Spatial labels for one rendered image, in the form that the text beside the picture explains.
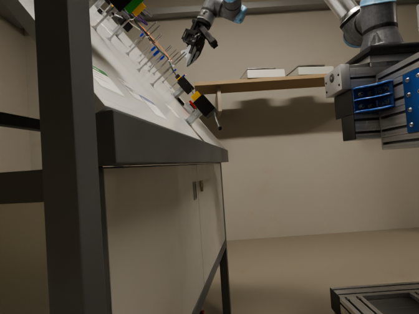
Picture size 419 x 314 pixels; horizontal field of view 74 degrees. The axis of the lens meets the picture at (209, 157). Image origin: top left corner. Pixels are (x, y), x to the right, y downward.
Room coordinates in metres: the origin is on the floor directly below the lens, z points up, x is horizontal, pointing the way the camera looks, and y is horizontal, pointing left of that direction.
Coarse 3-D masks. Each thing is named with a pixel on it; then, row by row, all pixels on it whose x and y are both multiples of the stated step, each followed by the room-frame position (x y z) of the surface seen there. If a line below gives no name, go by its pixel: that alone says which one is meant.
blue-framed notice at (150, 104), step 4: (140, 96) 0.55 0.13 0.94; (144, 100) 0.55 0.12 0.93; (148, 100) 0.59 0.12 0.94; (148, 104) 0.56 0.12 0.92; (152, 104) 0.60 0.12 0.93; (152, 108) 0.56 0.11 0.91; (156, 108) 0.60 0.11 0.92; (156, 112) 0.56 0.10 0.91; (160, 112) 0.61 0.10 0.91; (160, 116) 0.57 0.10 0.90; (164, 116) 0.61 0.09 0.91
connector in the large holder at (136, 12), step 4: (132, 0) 0.52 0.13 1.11; (136, 0) 0.52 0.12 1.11; (140, 0) 0.53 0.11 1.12; (128, 4) 0.52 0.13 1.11; (132, 4) 0.52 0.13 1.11; (136, 4) 0.53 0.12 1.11; (140, 4) 0.53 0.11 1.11; (124, 8) 0.52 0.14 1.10; (128, 8) 0.53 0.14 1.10; (132, 8) 0.53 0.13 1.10; (136, 8) 0.54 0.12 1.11; (140, 8) 0.54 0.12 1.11; (144, 8) 0.54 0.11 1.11; (128, 12) 0.53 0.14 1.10; (132, 12) 0.55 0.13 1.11; (136, 12) 0.54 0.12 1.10; (136, 16) 0.55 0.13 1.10
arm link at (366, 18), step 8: (368, 0) 1.02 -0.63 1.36; (376, 0) 1.00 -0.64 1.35; (384, 0) 0.99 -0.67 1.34; (392, 0) 0.99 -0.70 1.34; (360, 8) 1.06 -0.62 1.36; (368, 8) 1.02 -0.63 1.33; (376, 8) 1.00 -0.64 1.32; (384, 8) 0.99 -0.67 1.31; (392, 8) 0.99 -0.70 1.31; (360, 16) 1.07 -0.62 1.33; (368, 16) 1.02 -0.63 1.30; (376, 16) 1.00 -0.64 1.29; (384, 16) 0.99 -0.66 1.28; (392, 16) 0.99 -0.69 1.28; (360, 24) 1.08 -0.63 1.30; (368, 24) 1.02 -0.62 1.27; (376, 24) 1.00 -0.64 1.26; (360, 32) 1.11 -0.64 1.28
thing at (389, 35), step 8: (384, 24) 0.99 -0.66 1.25; (392, 24) 0.99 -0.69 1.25; (368, 32) 1.03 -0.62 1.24; (376, 32) 1.00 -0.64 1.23; (384, 32) 0.99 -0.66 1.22; (392, 32) 0.98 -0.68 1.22; (368, 40) 1.02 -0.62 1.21; (376, 40) 1.01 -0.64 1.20; (384, 40) 0.98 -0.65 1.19; (392, 40) 0.97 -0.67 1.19; (400, 40) 0.98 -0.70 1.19; (360, 48) 1.07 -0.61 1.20
